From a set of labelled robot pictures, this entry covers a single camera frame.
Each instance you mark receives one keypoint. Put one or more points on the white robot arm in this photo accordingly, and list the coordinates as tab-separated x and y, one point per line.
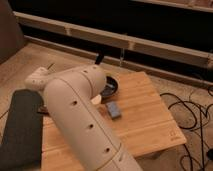
67	96

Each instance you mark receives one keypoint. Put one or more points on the wooden shelf rail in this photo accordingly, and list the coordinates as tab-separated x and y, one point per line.
139	45

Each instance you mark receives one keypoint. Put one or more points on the white paper cup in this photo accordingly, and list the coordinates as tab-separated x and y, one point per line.
96	100

